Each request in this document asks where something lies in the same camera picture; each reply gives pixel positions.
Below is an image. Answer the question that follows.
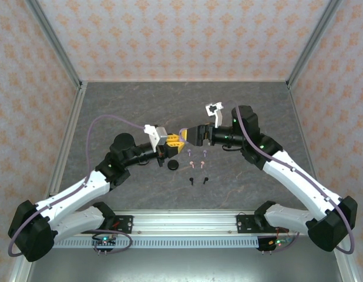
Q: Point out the grey metal panel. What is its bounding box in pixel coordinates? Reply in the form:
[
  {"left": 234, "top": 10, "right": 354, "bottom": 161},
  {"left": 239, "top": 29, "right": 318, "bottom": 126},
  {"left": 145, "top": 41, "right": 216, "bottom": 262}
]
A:
[{"left": 25, "top": 248, "right": 347, "bottom": 282}]

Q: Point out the grey slotted cable duct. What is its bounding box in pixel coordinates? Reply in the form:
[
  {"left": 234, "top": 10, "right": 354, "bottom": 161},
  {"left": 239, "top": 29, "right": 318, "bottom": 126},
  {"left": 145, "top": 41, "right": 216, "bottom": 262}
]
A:
[{"left": 53, "top": 237, "right": 260, "bottom": 249}]

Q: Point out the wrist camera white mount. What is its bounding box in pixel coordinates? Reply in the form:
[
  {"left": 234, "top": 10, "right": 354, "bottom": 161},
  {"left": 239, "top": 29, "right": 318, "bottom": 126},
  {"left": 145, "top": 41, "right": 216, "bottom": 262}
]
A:
[
  {"left": 143, "top": 124, "right": 168, "bottom": 151},
  {"left": 204, "top": 101, "right": 224, "bottom": 129}
]

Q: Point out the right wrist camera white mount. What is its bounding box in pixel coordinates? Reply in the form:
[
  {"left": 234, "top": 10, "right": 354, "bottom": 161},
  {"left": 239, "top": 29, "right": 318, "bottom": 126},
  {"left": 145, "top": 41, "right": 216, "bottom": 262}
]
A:
[{"left": 204, "top": 101, "right": 224, "bottom": 129}]

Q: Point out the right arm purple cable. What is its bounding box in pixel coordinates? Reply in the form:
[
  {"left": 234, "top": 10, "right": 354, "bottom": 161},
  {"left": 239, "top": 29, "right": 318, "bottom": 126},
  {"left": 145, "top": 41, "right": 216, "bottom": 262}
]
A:
[{"left": 222, "top": 99, "right": 355, "bottom": 254}]

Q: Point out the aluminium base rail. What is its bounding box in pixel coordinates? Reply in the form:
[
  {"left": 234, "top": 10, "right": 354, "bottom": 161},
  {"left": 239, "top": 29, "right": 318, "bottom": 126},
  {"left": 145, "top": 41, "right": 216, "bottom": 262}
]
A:
[{"left": 52, "top": 209, "right": 313, "bottom": 236}]

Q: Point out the aluminium corner post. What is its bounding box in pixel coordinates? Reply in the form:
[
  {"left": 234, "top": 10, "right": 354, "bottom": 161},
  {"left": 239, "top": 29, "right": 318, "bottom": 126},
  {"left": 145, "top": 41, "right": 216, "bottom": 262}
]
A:
[
  {"left": 24, "top": 0, "right": 84, "bottom": 89},
  {"left": 286, "top": 0, "right": 344, "bottom": 89}
]

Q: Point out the aluminium lower frame rail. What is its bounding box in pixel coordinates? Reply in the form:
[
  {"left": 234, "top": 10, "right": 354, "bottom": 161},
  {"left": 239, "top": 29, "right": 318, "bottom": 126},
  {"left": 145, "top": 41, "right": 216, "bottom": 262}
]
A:
[
  {"left": 334, "top": 249, "right": 360, "bottom": 282},
  {"left": 9, "top": 258, "right": 32, "bottom": 282}
]

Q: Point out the aluminium side rail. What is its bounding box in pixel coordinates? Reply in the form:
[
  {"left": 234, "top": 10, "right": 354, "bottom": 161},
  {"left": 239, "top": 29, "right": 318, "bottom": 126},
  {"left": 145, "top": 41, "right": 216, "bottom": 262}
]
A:
[
  {"left": 287, "top": 82, "right": 317, "bottom": 177},
  {"left": 48, "top": 82, "right": 88, "bottom": 197}
]

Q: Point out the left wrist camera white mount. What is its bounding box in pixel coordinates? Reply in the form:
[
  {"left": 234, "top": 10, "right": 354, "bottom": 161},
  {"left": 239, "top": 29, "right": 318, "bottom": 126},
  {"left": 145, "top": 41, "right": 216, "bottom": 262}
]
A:
[{"left": 143, "top": 124, "right": 168, "bottom": 151}]

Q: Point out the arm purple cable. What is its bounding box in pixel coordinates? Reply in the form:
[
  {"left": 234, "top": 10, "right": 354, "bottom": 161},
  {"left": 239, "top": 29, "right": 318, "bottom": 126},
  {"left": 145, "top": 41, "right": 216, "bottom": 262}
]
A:
[
  {"left": 222, "top": 99, "right": 355, "bottom": 254},
  {"left": 7, "top": 114, "right": 150, "bottom": 258}
]

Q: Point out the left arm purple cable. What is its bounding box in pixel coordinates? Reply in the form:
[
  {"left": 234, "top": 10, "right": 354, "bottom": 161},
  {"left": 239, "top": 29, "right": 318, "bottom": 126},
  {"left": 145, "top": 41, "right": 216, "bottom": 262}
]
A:
[{"left": 7, "top": 114, "right": 150, "bottom": 258}]

